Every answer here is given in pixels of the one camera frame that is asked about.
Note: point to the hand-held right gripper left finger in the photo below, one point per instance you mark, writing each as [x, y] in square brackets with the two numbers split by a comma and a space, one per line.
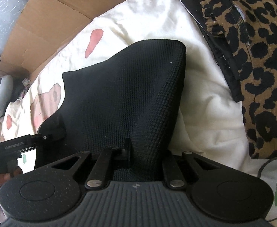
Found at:
[127, 151]

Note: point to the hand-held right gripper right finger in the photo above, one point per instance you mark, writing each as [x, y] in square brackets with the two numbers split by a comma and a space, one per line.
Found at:
[173, 173]

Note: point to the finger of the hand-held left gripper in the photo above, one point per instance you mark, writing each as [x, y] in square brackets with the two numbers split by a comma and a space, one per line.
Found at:
[45, 137]

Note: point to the black shorts with bear-print trim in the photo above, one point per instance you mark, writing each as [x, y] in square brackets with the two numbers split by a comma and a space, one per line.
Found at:
[129, 89]

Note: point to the dark cloth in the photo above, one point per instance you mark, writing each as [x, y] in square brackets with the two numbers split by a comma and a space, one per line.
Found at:
[21, 88]

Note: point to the cream printed bedsheet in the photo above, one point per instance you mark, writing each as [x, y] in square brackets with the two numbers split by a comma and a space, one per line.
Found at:
[204, 99]

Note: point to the brown cardboard sheet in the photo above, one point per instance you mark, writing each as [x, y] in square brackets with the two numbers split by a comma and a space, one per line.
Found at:
[58, 16]

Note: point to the clear plastic sheet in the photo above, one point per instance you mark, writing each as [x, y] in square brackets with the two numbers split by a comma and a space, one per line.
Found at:
[8, 11]

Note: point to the leopard print garment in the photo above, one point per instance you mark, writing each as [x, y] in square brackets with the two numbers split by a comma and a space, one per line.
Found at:
[261, 52]

